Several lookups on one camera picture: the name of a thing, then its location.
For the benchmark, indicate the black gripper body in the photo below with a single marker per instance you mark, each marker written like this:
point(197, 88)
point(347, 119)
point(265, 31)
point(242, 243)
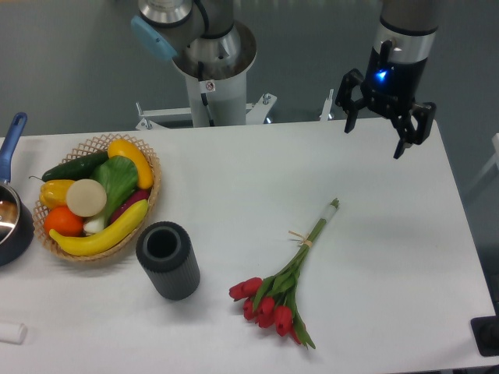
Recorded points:
point(391, 85)

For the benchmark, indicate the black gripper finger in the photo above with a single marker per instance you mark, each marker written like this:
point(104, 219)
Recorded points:
point(413, 127)
point(350, 81)

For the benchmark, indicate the red tulip bouquet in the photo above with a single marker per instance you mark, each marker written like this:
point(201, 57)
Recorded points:
point(272, 301)

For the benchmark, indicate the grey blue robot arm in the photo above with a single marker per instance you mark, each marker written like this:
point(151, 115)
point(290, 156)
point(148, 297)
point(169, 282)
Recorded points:
point(166, 28)

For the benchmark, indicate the white furniture piece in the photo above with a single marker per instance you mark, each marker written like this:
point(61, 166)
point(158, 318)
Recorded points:
point(484, 177)

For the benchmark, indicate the black device at edge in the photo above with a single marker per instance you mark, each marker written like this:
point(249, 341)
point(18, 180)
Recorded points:
point(485, 332)

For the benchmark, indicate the purple eggplant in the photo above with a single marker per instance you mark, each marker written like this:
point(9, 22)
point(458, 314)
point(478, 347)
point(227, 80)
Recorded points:
point(138, 195)

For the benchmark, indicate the yellow squash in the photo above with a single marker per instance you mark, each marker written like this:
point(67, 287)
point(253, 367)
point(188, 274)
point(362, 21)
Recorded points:
point(124, 148)

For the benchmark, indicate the dark grey ribbed vase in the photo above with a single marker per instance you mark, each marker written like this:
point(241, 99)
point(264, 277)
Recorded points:
point(165, 252)

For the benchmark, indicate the green leafy bok choy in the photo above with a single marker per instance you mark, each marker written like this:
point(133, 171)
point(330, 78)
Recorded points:
point(118, 175)

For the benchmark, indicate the yellow banana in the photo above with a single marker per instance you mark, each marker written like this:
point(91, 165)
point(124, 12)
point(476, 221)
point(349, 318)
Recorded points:
point(106, 239)

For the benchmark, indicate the green cucumber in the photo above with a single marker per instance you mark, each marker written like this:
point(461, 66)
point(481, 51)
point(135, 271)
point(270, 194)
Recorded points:
point(76, 169)

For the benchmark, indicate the beige round disc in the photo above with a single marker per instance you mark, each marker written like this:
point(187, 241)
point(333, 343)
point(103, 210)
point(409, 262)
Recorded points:
point(86, 198)

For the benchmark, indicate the yellow bell pepper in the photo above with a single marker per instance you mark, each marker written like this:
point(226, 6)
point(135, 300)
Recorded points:
point(53, 193)

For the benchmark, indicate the orange fruit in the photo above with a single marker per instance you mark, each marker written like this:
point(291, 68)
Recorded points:
point(64, 221)

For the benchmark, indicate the white cylinder object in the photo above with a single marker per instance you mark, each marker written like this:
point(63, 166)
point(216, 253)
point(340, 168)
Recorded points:
point(12, 333)

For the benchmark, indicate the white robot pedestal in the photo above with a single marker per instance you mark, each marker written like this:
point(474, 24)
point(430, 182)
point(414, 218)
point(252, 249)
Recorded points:
point(215, 74)

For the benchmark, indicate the white metal base frame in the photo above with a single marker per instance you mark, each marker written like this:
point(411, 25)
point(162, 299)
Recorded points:
point(167, 115)

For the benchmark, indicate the blue handled saucepan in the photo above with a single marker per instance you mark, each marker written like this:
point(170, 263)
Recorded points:
point(17, 226)

